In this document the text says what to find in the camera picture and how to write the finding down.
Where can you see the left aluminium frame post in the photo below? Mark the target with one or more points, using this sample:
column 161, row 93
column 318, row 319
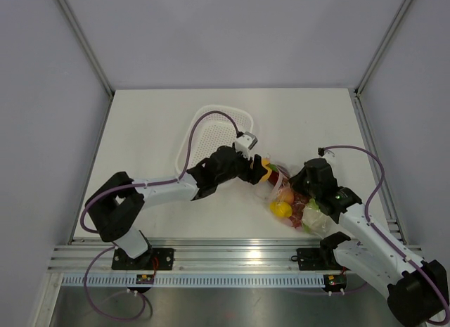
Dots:
column 78, row 32

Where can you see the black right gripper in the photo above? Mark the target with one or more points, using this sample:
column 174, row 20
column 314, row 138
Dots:
column 296, row 181

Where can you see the fake red grapes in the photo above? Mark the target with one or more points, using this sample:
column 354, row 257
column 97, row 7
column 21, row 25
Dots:
column 301, row 201

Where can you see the aluminium frame post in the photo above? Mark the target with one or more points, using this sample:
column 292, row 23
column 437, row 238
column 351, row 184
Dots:
column 387, row 38
column 78, row 32

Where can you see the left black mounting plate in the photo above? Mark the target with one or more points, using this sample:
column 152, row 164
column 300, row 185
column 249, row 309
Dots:
column 158, row 258

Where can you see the fake dark red apple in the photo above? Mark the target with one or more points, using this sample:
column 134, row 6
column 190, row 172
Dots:
column 274, row 176

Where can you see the white perforated plastic basket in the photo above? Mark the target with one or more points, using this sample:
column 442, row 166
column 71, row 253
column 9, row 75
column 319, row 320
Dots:
column 212, row 127

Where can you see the fake yellow pear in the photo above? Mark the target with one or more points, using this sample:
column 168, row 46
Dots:
column 281, row 209

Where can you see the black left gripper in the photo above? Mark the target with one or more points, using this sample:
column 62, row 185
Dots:
column 257, row 171

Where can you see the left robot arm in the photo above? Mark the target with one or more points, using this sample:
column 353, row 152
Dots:
column 115, row 206

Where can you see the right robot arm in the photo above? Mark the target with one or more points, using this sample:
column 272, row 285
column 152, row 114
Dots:
column 415, row 290

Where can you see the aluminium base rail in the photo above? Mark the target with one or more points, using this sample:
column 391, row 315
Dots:
column 197, row 256

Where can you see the fake orange fruit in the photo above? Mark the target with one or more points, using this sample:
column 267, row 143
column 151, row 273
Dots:
column 268, row 170

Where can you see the white slotted cable duct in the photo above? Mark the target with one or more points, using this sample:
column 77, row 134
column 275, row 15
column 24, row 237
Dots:
column 196, row 280

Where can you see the black mounting plate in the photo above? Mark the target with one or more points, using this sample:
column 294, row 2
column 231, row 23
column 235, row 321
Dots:
column 158, row 258
column 316, row 259

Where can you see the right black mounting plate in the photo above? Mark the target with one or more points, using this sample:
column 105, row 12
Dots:
column 316, row 259

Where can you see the clear zip top bag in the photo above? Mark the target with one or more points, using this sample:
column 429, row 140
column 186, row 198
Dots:
column 268, row 193

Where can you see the fake peach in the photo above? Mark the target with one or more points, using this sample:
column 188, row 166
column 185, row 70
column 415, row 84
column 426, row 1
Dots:
column 286, row 195

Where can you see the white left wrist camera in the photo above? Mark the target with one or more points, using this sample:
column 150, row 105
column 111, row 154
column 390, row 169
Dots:
column 244, row 143

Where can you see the right aluminium frame post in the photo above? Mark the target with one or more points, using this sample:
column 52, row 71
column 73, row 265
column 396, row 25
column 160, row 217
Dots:
column 387, row 38

